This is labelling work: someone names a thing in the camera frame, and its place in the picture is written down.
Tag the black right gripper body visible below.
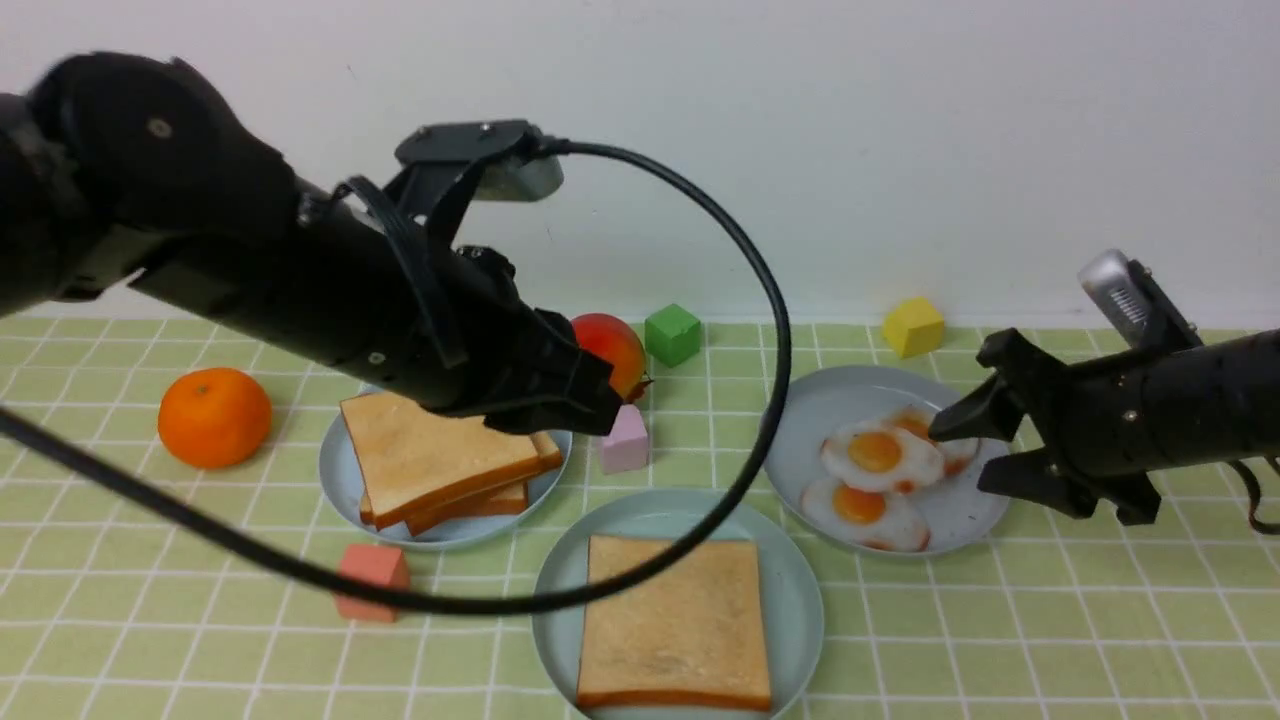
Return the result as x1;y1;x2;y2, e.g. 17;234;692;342
978;328;1162;527

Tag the teal empty centre plate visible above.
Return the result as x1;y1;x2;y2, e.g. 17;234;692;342
531;489;826;719

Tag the salmon red cube block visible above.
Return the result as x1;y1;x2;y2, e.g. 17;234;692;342
334;544;411;624

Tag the fried egg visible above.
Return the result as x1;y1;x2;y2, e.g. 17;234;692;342
819;421;945;495
888;405;980;479
800;477;931;553

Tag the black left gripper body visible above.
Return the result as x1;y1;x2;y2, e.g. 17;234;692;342
385;245;581;416

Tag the green cube block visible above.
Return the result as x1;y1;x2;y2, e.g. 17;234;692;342
644;304;703;368

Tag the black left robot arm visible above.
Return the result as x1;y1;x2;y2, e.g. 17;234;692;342
3;53;622;436

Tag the pink cube block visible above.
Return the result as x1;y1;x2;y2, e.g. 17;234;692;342
599;404;652;474

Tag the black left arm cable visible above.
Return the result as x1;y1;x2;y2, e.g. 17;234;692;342
0;140;794;616

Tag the blue-grey egg plate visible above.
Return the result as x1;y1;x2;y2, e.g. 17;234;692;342
765;366;1009;557

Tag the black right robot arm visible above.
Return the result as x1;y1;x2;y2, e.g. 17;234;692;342
928;329;1279;536

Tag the green checkered tablecloth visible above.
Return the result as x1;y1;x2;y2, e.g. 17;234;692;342
1;316;1279;719

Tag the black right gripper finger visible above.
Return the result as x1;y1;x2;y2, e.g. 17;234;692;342
978;448;1098;519
929;370;1030;442

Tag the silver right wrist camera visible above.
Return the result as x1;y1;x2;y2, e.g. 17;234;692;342
1076;249;1203;354

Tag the red pomegranate fruit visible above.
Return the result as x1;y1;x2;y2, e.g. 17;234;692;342
571;313;652;404

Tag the orange mandarin fruit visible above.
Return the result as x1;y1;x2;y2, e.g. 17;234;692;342
156;366;273;470

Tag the yellow cube block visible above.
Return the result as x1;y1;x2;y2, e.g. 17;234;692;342
882;297;946;359

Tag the toast slice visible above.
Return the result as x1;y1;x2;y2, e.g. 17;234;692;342
340;392;567;530
576;539;773;712
404;479;530;537

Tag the blue-grey bread plate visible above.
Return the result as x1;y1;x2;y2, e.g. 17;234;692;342
317;410;573;551

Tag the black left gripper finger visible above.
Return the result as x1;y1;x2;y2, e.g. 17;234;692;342
544;313;625;437
470;395;602;434

